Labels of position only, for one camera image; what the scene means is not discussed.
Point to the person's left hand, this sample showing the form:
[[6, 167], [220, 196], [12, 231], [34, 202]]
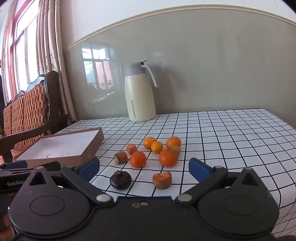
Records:
[[5, 228]]

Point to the beige patterned curtain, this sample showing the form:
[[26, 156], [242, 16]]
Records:
[[6, 46], [53, 46]]

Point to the checked white tablecloth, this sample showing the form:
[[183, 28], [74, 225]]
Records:
[[231, 139]]

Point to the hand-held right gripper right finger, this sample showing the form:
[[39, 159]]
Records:
[[200, 170]]

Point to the brownish carrot piece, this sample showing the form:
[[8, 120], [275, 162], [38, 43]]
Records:
[[120, 157]]

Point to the red-framed window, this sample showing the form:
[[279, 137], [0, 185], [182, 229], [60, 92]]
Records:
[[23, 46]]

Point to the wooden sofa with orange cushions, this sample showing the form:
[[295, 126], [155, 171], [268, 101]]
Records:
[[30, 104]]

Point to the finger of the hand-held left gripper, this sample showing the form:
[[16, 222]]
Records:
[[13, 165], [49, 165]]

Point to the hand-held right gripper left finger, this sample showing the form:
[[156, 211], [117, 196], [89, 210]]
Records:
[[89, 168]]

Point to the dark water chestnut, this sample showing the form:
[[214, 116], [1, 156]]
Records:
[[120, 180]]

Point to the heart-shaped carrot piece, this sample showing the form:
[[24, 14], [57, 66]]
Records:
[[162, 180]]

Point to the shallow cardboard box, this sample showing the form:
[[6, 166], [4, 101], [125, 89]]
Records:
[[60, 143]]

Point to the cream thermos jug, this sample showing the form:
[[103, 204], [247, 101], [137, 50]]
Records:
[[138, 97]]

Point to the small orange mandarin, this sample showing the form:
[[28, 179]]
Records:
[[157, 147]]

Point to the small carrot piece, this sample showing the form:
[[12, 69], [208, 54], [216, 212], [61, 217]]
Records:
[[131, 149]]

